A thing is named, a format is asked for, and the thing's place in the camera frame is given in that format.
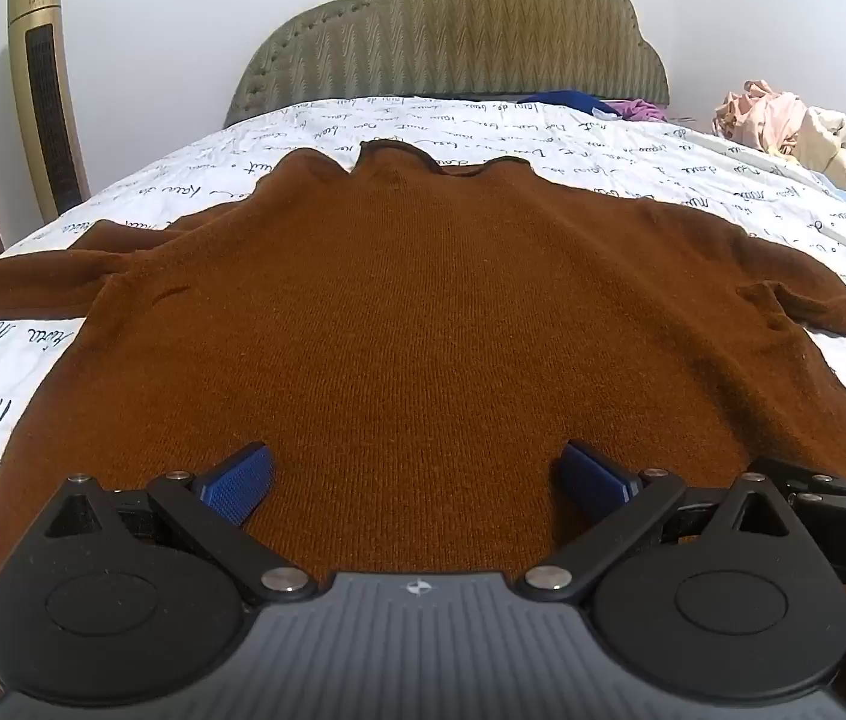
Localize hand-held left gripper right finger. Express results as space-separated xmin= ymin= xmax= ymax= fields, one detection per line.
xmin=519 ymin=441 xmax=795 ymax=605

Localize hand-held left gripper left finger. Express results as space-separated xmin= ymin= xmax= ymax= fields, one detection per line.
xmin=40 ymin=442 xmax=319 ymax=605

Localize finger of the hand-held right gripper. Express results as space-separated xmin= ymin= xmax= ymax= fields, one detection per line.
xmin=751 ymin=456 xmax=846 ymax=515

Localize brown knitted sweater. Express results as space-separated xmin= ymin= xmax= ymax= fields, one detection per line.
xmin=0 ymin=141 xmax=846 ymax=698

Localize white script printed quilt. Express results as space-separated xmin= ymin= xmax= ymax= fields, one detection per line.
xmin=0 ymin=94 xmax=846 ymax=720

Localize cream crumpled cloth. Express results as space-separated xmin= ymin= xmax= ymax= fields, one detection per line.
xmin=798 ymin=105 xmax=846 ymax=192

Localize purple cloth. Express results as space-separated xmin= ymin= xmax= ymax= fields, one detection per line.
xmin=609 ymin=97 xmax=668 ymax=124

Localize pink crumpled cloth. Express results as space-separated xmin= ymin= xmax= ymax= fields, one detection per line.
xmin=714 ymin=80 xmax=808 ymax=158

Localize dark blue cloth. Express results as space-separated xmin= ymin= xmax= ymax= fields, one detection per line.
xmin=520 ymin=90 xmax=611 ymax=111

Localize gold tower air conditioner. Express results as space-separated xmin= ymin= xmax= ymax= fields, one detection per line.
xmin=7 ymin=0 xmax=90 ymax=222

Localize olive green padded headboard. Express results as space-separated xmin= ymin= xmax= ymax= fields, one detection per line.
xmin=224 ymin=0 xmax=671 ymax=128

